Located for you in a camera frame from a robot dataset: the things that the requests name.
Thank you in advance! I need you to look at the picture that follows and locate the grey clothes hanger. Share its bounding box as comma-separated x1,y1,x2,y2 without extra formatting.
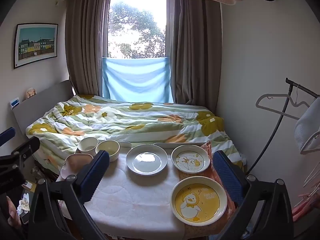
255,94,311,120

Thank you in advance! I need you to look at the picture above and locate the floral blanket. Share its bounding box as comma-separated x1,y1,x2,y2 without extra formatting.
25,94,247,170

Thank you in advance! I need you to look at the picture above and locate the person's left hand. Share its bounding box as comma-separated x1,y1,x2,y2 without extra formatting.
5,195,22,228

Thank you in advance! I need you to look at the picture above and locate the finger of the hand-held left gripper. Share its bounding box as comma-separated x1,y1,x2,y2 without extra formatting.
0,136,41,167
0,127,17,147

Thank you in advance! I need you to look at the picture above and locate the bunch of pink hangers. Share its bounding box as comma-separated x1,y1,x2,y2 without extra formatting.
292,165,320,222

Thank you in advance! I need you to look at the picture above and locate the crumpled white tissue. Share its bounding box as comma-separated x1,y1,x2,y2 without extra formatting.
17,193,31,210

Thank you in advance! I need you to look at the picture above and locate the small duck plate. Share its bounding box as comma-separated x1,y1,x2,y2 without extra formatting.
171,145,211,174

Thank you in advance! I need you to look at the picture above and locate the black clothes rack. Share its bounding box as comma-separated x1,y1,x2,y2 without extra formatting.
246,77,320,176

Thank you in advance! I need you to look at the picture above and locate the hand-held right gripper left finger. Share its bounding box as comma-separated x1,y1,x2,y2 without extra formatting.
30,150,110,240

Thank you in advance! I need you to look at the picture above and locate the window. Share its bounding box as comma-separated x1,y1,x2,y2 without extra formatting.
103,0,175,60

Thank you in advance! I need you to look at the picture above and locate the pink irregular plate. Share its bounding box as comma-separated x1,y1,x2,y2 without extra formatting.
60,153,94,182

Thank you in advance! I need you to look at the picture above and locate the orange patterned placemat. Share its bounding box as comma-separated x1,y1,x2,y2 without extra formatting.
177,141,237,235

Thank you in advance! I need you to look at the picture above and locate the framed houses picture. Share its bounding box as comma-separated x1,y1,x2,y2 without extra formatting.
14,23,59,69

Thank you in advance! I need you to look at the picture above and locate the grey white plate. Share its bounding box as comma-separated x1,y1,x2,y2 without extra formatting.
126,144,168,176

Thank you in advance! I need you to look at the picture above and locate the white hanging garment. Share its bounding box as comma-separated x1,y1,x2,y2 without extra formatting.
294,99,320,153

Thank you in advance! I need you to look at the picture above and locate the cream bowl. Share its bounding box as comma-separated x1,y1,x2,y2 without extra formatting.
95,140,121,162

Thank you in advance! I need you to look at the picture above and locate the white tablecloth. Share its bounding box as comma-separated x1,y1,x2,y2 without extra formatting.
84,147,192,236

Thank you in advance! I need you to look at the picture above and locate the large yellow duck plate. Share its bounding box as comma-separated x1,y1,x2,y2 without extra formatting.
170,176,228,227

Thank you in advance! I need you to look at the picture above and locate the white clothes hanger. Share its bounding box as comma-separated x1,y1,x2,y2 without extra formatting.
299,132,320,155

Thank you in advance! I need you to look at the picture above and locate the grey headboard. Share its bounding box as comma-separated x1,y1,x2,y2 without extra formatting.
11,79,74,137

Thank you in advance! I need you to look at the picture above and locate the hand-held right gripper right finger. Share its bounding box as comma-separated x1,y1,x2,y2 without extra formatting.
212,150,294,240

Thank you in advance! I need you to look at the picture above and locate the light blue cloth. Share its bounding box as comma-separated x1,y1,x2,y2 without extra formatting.
101,56,174,103

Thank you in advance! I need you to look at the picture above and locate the white ribbed bowl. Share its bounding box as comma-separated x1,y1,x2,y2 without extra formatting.
77,137,99,157

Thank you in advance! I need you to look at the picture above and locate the brown curtain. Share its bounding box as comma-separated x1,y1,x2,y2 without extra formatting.
65,0,108,98
169,0,223,117

